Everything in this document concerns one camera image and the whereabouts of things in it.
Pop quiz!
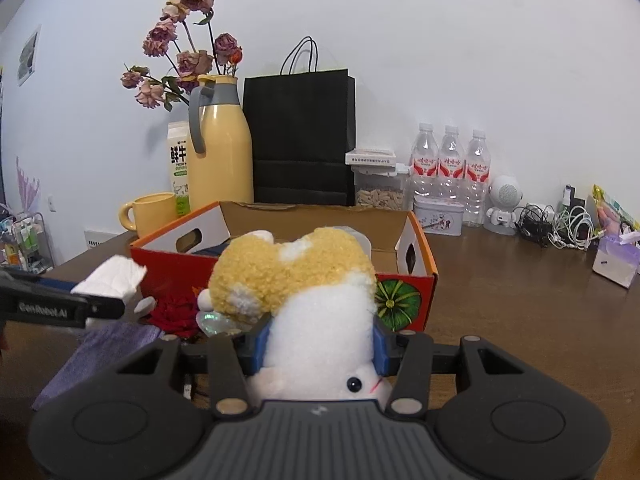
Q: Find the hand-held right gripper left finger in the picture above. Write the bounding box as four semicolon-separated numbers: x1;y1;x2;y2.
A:
116;320;273;421

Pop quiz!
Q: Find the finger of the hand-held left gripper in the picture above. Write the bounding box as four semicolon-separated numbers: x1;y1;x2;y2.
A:
86;297;126;319
30;275;76;292

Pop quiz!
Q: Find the tangled cable bundle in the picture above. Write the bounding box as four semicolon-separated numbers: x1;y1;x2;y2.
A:
515;202;606;251

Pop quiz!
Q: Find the clear water bottle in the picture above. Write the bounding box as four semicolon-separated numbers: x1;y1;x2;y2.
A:
464;130;492;227
411;122;440;201
439;125;466;203

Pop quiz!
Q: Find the white cloth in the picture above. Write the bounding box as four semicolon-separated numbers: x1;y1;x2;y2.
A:
71;255;157;328

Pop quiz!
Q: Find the purple wall decoration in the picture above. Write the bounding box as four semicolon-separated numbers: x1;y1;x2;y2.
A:
15;157;41;211

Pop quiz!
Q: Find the yellow thermos jug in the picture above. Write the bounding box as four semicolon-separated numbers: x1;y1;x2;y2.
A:
187;75;254;211

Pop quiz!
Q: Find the purple fabric pouch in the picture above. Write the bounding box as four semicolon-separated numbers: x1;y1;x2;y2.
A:
32;322;166;411

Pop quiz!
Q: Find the white robot toy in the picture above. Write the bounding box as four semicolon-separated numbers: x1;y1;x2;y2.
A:
484;176;523;236

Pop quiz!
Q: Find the dried pink rose bouquet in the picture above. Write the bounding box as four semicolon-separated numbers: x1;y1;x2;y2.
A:
120;0;243;111

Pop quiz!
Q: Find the iridescent plastic wrapper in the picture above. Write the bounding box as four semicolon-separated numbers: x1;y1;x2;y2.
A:
196;310;256;336

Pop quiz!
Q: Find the yellow white plush toy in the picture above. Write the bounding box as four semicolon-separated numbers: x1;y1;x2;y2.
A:
197;227;401;401

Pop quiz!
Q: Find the clear snack container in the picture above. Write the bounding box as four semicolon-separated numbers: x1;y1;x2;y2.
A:
352;162;411;211

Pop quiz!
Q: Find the red fabric rose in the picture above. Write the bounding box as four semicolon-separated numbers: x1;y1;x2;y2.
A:
148;292;201;338

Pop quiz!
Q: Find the yellow ceramic mug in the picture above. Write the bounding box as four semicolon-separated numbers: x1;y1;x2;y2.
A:
118;192;178;238

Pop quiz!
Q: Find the wall picture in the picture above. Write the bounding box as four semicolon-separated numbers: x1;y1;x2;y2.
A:
17;25;42;86

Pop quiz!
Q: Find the red cardboard box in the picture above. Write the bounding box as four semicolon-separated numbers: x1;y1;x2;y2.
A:
130;201;439;333

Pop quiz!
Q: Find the purple tissue pack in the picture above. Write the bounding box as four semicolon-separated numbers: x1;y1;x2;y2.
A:
592;232;640;288

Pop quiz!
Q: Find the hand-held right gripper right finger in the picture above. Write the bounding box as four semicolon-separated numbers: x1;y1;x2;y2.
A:
371;317;526;421

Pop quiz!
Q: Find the colourful snack packet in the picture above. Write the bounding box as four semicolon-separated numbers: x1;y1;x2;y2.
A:
592;185;640;236

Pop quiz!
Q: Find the translucent plastic container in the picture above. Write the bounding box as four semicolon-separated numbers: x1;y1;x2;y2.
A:
330;225;373;256

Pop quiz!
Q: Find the wire storage rack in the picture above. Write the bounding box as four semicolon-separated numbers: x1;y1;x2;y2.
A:
0;205;53;271

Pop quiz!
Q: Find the flat white box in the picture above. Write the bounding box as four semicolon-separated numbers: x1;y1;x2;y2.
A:
346;149;398;166

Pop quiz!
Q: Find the white milk carton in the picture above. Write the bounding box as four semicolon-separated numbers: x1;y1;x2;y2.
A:
167;122;192;218

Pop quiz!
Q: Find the black paper bag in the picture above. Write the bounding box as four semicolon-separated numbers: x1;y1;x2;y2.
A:
243;37;357;207

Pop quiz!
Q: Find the white printed tin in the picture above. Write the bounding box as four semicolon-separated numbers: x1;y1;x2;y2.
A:
414;195;466;236

